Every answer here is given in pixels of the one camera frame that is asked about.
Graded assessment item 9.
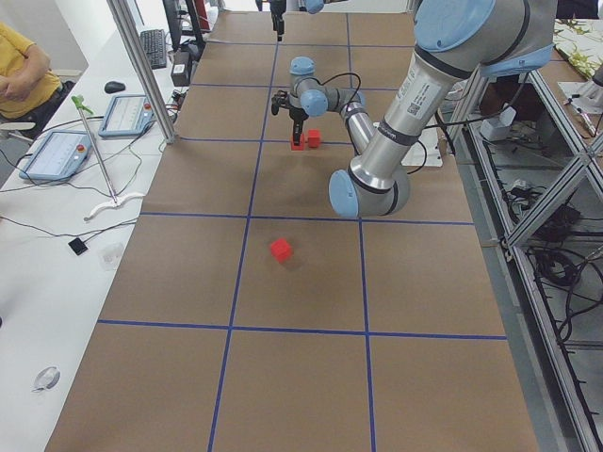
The aluminium frame post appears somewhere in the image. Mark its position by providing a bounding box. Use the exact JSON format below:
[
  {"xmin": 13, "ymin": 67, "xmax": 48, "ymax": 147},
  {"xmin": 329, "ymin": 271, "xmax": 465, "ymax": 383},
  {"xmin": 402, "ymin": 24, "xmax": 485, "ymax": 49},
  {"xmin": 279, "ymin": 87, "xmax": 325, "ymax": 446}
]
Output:
[{"xmin": 106, "ymin": 0, "xmax": 176, "ymax": 144}]

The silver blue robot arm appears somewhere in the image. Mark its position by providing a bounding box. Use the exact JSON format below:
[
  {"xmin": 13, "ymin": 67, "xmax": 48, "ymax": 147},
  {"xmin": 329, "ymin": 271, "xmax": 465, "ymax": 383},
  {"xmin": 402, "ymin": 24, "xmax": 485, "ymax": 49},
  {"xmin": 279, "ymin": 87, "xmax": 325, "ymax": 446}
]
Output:
[
  {"xmin": 269, "ymin": 0, "xmax": 331, "ymax": 42},
  {"xmin": 273, "ymin": 0, "xmax": 557, "ymax": 218}
]

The black computer keyboard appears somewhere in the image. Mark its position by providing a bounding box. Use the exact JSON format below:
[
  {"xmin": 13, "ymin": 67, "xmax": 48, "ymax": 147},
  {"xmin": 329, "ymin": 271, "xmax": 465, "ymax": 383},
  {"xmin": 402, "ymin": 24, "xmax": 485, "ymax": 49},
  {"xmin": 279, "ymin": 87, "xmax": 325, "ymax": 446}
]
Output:
[{"xmin": 139, "ymin": 29, "xmax": 167, "ymax": 70}]

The near blue teach pendant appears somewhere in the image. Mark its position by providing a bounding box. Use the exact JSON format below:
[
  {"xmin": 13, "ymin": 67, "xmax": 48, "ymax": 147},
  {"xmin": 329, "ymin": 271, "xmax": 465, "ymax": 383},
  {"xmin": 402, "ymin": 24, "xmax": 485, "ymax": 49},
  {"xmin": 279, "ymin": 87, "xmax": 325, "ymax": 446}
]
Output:
[{"xmin": 19, "ymin": 131, "xmax": 91, "ymax": 182}]

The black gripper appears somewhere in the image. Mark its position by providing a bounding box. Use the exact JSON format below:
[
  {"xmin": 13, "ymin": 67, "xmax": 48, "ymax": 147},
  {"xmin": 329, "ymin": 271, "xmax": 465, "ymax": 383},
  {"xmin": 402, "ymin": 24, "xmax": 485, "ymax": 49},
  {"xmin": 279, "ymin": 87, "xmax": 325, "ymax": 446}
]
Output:
[
  {"xmin": 288, "ymin": 105, "xmax": 307, "ymax": 146},
  {"xmin": 269, "ymin": 0, "xmax": 286, "ymax": 42}
]

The blue teach pendant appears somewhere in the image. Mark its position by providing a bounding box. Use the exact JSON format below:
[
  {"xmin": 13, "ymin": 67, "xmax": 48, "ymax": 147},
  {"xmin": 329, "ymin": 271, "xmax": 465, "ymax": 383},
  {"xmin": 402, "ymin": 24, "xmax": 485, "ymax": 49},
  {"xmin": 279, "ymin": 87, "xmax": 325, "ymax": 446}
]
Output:
[
  {"xmin": 98, "ymin": 94, "xmax": 155, "ymax": 138},
  {"xmin": 19, "ymin": 131, "xmax": 91, "ymax": 182}
]

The reacher grabber stick tool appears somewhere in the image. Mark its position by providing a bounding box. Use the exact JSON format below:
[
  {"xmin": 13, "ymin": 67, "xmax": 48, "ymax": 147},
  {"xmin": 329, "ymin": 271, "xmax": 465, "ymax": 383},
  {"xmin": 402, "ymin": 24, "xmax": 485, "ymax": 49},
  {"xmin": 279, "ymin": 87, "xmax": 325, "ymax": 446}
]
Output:
[{"xmin": 71, "ymin": 95, "xmax": 145, "ymax": 222}]

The brown paper table mat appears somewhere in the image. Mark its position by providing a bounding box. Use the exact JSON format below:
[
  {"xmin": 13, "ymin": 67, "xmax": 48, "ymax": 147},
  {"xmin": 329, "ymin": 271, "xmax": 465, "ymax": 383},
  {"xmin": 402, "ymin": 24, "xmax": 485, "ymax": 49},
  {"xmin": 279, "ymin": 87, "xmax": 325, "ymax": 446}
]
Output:
[{"xmin": 47, "ymin": 13, "xmax": 538, "ymax": 451}]

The small white open box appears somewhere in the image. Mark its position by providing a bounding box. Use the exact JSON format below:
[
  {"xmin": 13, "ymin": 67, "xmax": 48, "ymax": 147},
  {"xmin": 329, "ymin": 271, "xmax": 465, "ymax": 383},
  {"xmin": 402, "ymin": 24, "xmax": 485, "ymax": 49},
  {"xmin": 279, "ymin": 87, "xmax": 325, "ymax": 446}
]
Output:
[{"xmin": 480, "ymin": 105, "xmax": 516, "ymax": 142}]

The black computer mouse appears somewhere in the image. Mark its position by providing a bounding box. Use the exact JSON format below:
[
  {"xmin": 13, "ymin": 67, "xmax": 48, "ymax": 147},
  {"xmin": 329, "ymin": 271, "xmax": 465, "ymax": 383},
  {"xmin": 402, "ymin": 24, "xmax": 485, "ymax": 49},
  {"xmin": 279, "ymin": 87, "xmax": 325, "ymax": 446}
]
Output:
[{"xmin": 104, "ymin": 81, "xmax": 126, "ymax": 94}]

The black power adapter box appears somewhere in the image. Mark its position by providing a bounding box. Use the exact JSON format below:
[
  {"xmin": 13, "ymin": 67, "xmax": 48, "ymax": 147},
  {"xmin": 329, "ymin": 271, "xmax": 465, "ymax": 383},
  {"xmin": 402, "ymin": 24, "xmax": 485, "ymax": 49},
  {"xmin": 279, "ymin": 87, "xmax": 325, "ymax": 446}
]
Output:
[{"xmin": 171, "ymin": 51, "xmax": 192, "ymax": 88}]

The red cube near block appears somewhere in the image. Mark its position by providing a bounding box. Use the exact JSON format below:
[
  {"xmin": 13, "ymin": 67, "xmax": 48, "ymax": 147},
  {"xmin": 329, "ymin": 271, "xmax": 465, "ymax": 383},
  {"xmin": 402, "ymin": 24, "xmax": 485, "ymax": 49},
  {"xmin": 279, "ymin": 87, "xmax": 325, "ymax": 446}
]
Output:
[{"xmin": 269, "ymin": 237, "xmax": 293, "ymax": 263}]

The far blue teach pendant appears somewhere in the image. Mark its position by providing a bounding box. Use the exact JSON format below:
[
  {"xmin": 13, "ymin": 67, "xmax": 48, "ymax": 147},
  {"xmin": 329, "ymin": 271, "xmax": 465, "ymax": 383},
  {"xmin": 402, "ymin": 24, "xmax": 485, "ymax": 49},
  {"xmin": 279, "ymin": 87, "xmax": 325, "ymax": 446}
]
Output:
[{"xmin": 98, "ymin": 94, "xmax": 155, "ymax": 138}]

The small black square pad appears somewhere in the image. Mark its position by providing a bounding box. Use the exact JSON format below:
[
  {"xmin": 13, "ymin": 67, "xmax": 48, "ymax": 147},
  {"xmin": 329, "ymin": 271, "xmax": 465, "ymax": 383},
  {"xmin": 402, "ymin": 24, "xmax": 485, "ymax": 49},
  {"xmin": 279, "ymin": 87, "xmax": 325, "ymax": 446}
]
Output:
[{"xmin": 68, "ymin": 237, "xmax": 89, "ymax": 256}]

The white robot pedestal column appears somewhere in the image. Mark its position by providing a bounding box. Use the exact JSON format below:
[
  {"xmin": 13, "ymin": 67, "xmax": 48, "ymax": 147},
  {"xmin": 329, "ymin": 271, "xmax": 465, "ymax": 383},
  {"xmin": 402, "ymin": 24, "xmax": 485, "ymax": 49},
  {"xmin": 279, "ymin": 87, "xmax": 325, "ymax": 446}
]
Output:
[{"xmin": 371, "ymin": 121, "xmax": 446, "ymax": 169}]

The person in yellow shirt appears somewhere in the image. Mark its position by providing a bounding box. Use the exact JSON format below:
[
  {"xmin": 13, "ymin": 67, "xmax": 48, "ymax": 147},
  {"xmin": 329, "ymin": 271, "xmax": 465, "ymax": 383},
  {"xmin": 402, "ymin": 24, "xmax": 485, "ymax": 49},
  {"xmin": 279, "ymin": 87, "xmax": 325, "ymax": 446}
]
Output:
[{"xmin": 1, "ymin": 23, "xmax": 74, "ymax": 139}]

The red cube block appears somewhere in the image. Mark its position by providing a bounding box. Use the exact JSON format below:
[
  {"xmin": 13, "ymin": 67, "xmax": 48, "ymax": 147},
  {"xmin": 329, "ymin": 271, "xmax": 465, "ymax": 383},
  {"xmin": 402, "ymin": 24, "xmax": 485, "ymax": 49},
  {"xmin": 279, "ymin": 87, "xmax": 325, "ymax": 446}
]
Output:
[
  {"xmin": 269, "ymin": 237, "xmax": 293, "ymax": 263},
  {"xmin": 290, "ymin": 135, "xmax": 306, "ymax": 152},
  {"xmin": 306, "ymin": 129, "xmax": 321, "ymax": 149}
]

